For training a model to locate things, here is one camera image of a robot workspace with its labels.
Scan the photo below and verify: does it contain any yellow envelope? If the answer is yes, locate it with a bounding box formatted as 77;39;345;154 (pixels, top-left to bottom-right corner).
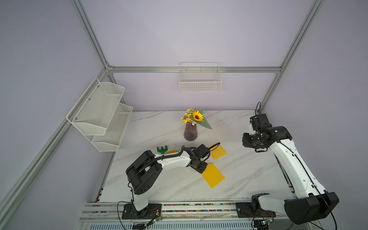
165;150;179;154
210;145;227;160
201;163;225;188

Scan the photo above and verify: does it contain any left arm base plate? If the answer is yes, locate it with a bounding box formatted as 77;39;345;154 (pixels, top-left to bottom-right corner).
121;203;162;219

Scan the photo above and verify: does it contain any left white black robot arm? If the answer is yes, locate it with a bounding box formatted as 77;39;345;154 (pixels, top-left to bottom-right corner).
126;144;210;212

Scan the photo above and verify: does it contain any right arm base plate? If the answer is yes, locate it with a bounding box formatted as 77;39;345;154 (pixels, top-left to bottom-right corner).
235;202;276;218

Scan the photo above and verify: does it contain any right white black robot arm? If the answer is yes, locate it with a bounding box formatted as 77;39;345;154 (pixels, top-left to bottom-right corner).
242;114;339;225

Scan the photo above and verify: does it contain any green toy rake wooden handle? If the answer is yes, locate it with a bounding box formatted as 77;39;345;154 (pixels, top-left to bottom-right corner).
156;145;168;155

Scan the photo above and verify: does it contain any sunflower bouquet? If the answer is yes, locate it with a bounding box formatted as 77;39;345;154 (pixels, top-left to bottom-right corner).
181;107;212;129

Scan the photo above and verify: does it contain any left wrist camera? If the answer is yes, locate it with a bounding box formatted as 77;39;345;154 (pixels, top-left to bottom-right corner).
195;144;210;159

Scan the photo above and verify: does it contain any white wire wall basket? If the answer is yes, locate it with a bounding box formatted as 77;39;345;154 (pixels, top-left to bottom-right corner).
179;62;222;93

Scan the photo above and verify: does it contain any brown ribbed vase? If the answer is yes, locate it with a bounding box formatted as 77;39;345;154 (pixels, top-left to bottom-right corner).
184;123;198;141

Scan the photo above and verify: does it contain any white two-tier mesh shelf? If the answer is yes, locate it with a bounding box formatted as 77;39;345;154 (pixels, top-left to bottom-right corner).
66;78;133;152

